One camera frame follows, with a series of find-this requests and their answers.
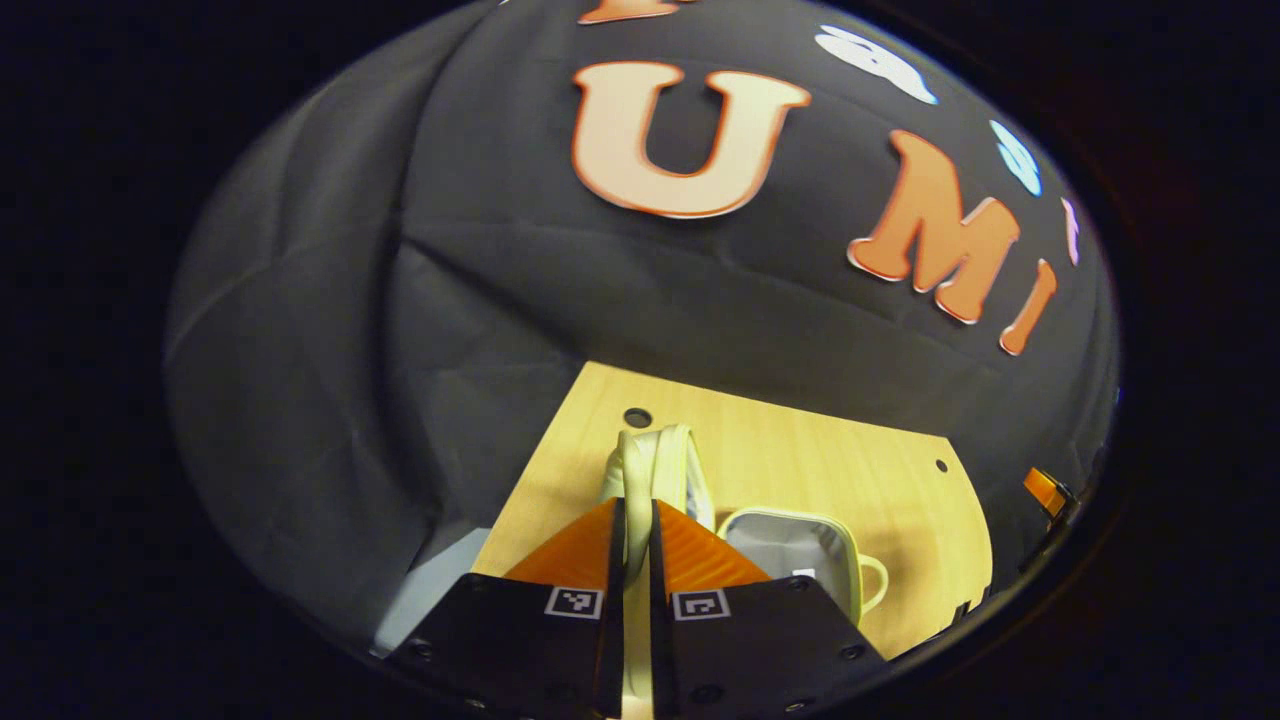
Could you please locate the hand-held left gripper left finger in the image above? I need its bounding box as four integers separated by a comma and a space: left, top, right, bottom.
383, 496, 629, 719

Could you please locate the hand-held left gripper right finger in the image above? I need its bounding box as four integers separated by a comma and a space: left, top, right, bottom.
648, 498, 889, 719

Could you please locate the black backdrop cloth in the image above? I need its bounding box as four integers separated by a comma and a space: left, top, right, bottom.
165, 0, 1121, 651

